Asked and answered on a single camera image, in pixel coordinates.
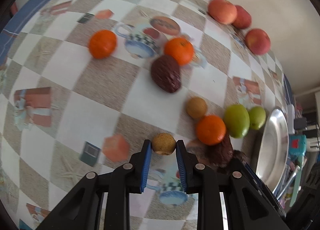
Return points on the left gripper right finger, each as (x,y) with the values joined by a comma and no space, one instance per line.
(238,200)

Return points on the large steel basin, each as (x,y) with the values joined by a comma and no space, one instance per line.
(271,150)

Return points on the mint green toy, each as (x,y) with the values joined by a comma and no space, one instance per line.
(296,187)

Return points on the black charger plug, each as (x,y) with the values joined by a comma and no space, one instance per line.
(300,123)

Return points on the green jujube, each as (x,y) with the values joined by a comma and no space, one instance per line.
(257,117)
(236,119)

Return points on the pale pink apple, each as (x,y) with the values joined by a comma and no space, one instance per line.
(222,11)

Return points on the white power strip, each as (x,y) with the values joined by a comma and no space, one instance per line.
(290,118)

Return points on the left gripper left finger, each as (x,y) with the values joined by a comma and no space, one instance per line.
(81,207)

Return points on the red apple middle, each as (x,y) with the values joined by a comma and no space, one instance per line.
(243,19)

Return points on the small mandarin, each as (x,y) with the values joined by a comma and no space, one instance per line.
(102,44)

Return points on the red apple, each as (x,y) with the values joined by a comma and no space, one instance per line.
(257,41)
(243,19)

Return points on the brown longan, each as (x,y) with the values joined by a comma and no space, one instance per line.
(196,107)
(163,144)

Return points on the dried red date large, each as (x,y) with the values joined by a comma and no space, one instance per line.
(243,159)

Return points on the red apple right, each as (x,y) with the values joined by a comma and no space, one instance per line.
(257,41)

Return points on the white phone stand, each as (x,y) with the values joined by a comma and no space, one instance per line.
(291,178)

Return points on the mandarin orange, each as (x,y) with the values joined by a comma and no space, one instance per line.
(210,130)
(180,49)

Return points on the teal toy box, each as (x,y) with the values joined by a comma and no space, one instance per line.
(297,145)

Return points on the checkered patterned tablecloth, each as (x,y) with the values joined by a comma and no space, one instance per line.
(65,113)

